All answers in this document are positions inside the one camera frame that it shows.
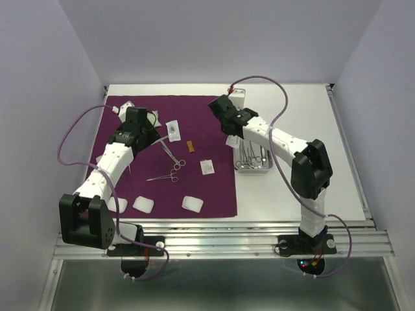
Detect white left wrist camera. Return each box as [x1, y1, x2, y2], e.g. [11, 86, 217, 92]
[112, 101, 134, 122]

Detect white gauze pad middle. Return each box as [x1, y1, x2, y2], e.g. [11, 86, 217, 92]
[132, 196, 154, 214]

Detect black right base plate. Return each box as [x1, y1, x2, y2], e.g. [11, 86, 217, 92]
[273, 227, 337, 277]

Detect green white suture packet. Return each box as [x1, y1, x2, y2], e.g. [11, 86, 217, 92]
[226, 135, 240, 149]

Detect aluminium right side rail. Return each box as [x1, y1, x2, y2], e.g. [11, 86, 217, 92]
[326, 84, 377, 229]

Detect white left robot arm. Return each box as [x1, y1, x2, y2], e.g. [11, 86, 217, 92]
[58, 106, 160, 255]

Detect flat steel retractor bar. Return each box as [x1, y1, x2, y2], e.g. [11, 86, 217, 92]
[153, 135, 169, 144]

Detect aluminium rail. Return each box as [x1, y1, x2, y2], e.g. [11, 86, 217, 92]
[53, 221, 395, 260]
[326, 84, 377, 229]

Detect steel surgical scissors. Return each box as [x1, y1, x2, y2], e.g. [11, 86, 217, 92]
[161, 141, 186, 171]

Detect clear small packet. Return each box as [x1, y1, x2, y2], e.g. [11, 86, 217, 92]
[200, 159, 215, 176]

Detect aluminium front rail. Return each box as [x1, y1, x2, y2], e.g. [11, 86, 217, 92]
[53, 221, 395, 260]

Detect white gauze pad right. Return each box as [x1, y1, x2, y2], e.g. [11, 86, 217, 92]
[182, 196, 204, 213]

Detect green gauze bag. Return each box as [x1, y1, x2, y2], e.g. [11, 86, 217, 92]
[148, 111, 161, 128]

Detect curved forceps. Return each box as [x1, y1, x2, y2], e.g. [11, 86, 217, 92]
[244, 142, 259, 168]

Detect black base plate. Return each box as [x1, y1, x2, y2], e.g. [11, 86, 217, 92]
[102, 234, 166, 279]
[273, 227, 337, 277]

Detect stainless steel tray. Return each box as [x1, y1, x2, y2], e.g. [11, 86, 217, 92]
[233, 138, 273, 174]

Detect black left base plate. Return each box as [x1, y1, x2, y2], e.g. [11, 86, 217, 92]
[102, 234, 166, 279]

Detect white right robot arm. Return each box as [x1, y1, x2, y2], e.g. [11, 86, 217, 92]
[208, 95, 333, 253]

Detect purple cloth mat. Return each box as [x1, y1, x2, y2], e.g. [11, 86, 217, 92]
[106, 96, 237, 219]

